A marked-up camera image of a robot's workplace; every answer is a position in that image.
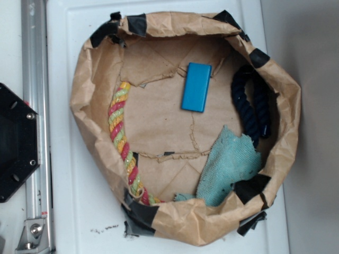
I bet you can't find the blue rectangular block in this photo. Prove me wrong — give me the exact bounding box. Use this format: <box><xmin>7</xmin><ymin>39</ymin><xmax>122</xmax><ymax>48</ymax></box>
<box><xmin>181</xmin><ymin>62</ymin><xmax>212</xmax><ymax>113</ymax></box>

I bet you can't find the brown paper bag bin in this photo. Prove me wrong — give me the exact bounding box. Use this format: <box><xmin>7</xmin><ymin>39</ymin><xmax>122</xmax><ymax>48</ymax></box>
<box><xmin>70</xmin><ymin>11</ymin><xmax>301</xmax><ymax>246</ymax></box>

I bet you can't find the teal terry cloth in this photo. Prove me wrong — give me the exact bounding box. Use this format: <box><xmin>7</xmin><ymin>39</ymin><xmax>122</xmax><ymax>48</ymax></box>
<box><xmin>174</xmin><ymin>125</ymin><xmax>262</xmax><ymax>206</ymax></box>

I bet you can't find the multicolour twisted rope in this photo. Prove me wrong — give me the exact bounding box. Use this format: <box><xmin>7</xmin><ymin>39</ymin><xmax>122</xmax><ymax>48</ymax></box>
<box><xmin>108</xmin><ymin>81</ymin><xmax>165</xmax><ymax>206</ymax></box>

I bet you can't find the dark navy twisted rope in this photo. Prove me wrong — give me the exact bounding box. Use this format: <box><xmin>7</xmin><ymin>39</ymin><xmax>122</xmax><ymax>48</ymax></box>
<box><xmin>230</xmin><ymin>64</ymin><xmax>272</xmax><ymax>148</ymax></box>

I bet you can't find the aluminium extrusion rail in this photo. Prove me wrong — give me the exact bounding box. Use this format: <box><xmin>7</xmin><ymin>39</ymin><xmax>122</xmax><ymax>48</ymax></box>
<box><xmin>20</xmin><ymin>0</ymin><xmax>53</xmax><ymax>220</ymax></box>

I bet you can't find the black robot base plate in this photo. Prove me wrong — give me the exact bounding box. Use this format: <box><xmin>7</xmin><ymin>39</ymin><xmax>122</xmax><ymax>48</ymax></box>
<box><xmin>0</xmin><ymin>83</ymin><xmax>39</xmax><ymax>203</ymax></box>

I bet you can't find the metal corner bracket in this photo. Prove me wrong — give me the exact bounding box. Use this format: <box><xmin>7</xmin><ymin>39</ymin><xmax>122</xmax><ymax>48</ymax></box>
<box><xmin>15</xmin><ymin>218</ymin><xmax>55</xmax><ymax>254</ymax></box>

